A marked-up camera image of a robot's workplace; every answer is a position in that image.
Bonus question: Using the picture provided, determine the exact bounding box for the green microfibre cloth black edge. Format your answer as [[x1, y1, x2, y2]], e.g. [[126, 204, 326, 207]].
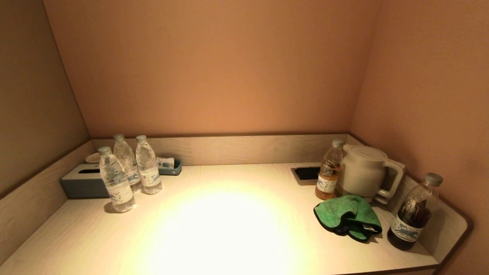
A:
[[313, 195, 383, 243]]

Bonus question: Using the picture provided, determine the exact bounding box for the black recessed power socket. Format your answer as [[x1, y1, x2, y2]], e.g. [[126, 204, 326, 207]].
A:
[[291, 166, 321, 186]]

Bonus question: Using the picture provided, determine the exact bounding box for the small blue tray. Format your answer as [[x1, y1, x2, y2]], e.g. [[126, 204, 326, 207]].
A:
[[157, 159, 182, 176]]

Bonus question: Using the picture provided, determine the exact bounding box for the amber tea bottle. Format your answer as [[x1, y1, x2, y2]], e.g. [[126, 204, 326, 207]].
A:
[[315, 139, 344, 201]]

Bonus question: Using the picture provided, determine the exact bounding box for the clear water bottle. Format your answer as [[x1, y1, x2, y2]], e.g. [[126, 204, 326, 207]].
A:
[[113, 134, 142, 193], [98, 146, 136, 213], [135, 135, 163, 195]]

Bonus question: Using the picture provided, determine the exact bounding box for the white electric kettle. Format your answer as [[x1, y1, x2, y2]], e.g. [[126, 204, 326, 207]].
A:
[[335, 144, 406, 205]]

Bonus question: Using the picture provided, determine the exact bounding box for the grey-blue tissue box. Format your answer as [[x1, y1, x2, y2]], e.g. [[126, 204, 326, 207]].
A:
[[60, 163, 111, 199]]

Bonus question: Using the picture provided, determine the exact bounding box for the dark tea bottle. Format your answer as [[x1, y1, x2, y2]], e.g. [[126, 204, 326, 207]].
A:
[[387, 173, 444, 251]]

